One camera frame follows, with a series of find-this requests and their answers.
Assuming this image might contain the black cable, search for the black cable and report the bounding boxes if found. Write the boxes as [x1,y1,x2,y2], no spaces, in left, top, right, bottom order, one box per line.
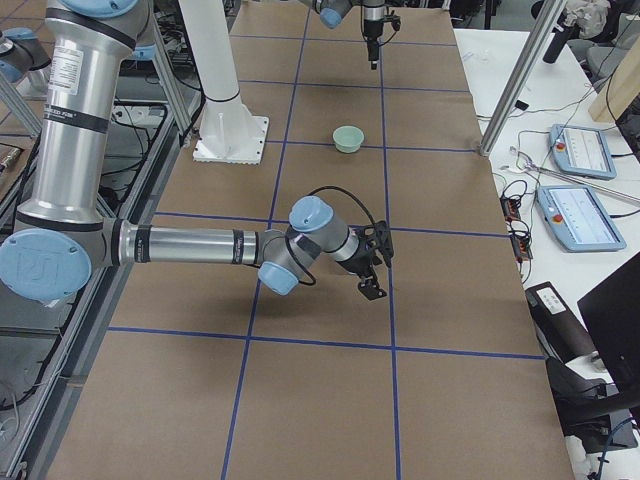
[284,185,380,286]

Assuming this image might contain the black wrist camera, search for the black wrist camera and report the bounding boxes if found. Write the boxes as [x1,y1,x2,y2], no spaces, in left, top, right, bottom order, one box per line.
[362,220,394,268]
[383,13,401,32]

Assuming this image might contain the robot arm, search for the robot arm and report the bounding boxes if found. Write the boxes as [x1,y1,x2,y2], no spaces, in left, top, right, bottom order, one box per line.
[1,1,393,303]
[301,0,393,70]

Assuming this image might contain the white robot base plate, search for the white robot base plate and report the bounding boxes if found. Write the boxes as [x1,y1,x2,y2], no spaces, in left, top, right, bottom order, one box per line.
[193,113,269,165]

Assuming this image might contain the black monitor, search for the black monitor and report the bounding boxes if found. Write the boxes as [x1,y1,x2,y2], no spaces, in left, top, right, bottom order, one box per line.
[578,254,639,391]

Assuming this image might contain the aluminium frame post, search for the aluminium frame post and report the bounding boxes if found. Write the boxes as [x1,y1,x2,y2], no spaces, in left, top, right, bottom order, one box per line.
[478,0,567,157]

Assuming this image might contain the green ceramic bowl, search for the green ceramic bowl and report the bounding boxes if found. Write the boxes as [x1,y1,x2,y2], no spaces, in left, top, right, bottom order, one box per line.
[332,125,365,154]

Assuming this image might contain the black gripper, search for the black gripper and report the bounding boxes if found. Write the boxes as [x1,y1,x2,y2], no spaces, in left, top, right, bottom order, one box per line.
[341,234,387,301]
[363,19,382,70]

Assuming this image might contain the grey teach pendant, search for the grey teach pendant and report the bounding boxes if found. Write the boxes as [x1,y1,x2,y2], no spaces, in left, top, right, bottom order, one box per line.
[549,124,617,180]
[536,185,627,253]

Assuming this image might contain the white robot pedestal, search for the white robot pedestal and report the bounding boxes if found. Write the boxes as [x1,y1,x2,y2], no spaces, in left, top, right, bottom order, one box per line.
[179,0,250,125]

